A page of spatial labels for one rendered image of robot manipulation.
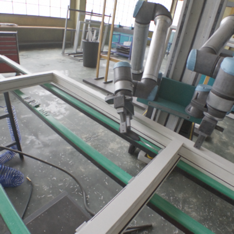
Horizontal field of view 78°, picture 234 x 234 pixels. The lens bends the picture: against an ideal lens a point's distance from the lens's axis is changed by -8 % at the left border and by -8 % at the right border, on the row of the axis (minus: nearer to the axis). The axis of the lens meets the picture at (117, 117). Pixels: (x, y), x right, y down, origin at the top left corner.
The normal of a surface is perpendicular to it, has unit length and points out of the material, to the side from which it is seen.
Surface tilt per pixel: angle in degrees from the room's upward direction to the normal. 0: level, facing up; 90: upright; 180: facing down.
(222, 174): 90
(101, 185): 0
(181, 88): 90
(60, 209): 0
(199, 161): 90
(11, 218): 0
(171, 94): 90
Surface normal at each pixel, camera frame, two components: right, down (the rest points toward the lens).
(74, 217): 0.15, -0.84
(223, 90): -0.70, 0.29
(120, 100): -0.40, -0.29
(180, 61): -0.48, 0.40
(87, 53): -0.26, 0.53
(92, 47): 0.29, 0.59
